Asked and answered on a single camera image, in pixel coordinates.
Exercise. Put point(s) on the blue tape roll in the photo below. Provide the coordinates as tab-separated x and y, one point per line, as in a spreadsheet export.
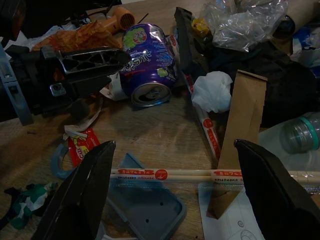
57	162

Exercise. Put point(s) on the white printed paper sheet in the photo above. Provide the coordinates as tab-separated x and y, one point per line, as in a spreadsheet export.
225	225

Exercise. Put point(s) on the black cloth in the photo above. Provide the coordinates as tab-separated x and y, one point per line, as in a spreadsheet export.
287	82

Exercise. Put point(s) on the white paper strip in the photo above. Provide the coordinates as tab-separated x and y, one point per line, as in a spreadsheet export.
75	131

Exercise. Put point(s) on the chopsticks in printed paper sleeve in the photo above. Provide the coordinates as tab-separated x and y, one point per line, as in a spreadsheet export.
150	173
208	130

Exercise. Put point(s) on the crumpled yellow wrapper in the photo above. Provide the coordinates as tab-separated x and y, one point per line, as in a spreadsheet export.
200	26

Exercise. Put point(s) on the blue white plastic bag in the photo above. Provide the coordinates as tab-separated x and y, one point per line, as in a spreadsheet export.
307	47

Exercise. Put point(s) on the red sauce sachet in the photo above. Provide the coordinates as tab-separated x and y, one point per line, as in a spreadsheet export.
82	147

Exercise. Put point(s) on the crumpled white tissue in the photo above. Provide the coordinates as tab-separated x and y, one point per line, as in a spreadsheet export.
212	90

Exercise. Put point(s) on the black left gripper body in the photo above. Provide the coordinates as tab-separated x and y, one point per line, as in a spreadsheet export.
42	80

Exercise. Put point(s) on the crushed purple drink can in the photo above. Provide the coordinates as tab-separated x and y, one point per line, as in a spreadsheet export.
147	50

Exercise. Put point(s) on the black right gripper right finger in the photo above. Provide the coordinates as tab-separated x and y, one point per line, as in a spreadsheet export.
275	200

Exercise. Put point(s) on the white red printed wrapper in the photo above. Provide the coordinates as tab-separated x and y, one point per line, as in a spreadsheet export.
113	87

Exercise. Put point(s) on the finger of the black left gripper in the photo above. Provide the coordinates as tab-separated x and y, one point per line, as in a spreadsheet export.
120	60
87	85

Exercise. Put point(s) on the clear plastic bottle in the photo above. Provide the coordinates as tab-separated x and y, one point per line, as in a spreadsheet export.
300	132

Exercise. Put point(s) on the brown cardboard tube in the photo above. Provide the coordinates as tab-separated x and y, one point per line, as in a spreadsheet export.
302	12

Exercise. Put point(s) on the grey plastic lid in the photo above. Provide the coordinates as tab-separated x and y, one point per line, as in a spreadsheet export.
155	207

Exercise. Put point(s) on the crumpled clear plastic bag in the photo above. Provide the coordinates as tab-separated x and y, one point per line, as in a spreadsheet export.
245	27

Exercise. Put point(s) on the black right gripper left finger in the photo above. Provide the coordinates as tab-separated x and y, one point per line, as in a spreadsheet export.
80	200

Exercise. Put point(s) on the crumpled orange wrapper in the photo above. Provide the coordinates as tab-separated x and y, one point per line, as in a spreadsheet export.
75	37

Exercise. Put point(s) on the orange hair dryer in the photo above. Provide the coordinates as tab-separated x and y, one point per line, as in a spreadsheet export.
122	18

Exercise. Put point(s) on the black foam strip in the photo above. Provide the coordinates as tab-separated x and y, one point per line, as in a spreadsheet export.
183	37

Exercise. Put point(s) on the crumpled green white paper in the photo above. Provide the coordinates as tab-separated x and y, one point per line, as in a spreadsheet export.
30	200

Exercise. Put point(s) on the brown paper bag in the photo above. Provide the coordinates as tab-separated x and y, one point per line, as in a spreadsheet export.
245	112

